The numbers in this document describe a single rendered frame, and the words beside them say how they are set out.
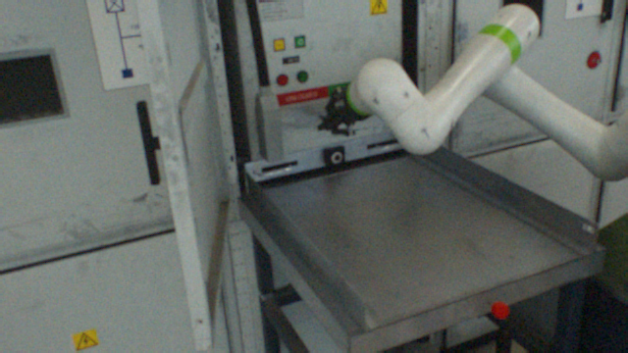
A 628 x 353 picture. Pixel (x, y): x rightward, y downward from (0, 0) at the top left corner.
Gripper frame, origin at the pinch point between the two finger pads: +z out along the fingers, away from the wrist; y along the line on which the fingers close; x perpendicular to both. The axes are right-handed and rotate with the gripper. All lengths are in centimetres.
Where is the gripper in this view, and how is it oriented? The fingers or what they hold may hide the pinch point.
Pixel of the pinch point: (327, 125)
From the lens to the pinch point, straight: 159.1
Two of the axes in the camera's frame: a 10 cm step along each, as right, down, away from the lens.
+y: 2.6, 9.6, -0.9
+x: 9.1, -2.1, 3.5
